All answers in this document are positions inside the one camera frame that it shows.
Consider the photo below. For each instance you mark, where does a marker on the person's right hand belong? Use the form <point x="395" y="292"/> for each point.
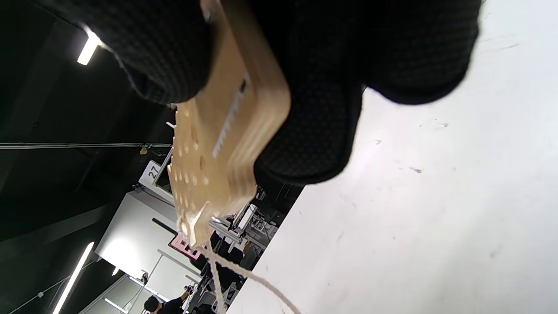
<point x="327" y="65"/>

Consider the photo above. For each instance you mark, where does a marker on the wooden crocodile lacing toy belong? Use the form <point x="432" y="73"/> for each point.
<point x="244" y="144"/>

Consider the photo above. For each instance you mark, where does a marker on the white number sign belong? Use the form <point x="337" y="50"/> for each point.
<point x="151" y="172"/>

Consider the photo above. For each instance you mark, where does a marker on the monitor with pink screen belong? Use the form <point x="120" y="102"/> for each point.
<point x="181" y="244"/>

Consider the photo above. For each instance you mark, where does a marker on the white ceiling strip light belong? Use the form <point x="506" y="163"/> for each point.
<point x="89" y="48"/>
<point x="72" y="279"/>

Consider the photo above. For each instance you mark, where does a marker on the grey ceiling conduit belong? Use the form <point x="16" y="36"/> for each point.
<point x="65" y="145"/>

